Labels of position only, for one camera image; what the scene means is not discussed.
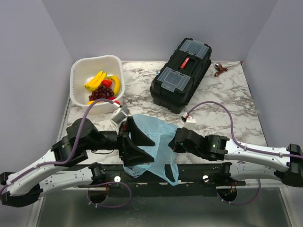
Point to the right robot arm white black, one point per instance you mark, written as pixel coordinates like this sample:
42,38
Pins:
283,164

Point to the white plastic basket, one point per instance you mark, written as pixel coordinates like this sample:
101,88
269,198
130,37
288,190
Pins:
84,70

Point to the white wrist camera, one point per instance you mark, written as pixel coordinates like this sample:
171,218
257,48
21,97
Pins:
119,116
188,121

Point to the dark red fake grapes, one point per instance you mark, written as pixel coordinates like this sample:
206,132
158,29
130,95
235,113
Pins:
101,92

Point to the yellow fake corn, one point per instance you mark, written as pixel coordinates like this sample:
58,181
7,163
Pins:
96,81

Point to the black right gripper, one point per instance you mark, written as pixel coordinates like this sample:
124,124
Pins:
174,145

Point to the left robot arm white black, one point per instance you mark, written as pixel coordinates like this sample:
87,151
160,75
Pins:
25,187

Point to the black plastic toolbox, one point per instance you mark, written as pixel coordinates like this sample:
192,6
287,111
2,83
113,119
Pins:
180,77

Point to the light blue plastic bag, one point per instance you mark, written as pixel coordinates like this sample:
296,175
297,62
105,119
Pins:
161,133

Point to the yellow fake banana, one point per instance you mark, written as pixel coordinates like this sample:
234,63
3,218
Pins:
117,84

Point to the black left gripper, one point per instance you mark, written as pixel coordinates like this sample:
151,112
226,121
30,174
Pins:
133,155

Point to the small brown metal object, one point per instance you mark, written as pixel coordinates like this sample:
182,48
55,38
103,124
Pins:
220,69

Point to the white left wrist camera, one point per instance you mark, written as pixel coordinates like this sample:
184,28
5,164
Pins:
119,116

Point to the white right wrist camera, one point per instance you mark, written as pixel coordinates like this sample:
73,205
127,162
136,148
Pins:
188,121

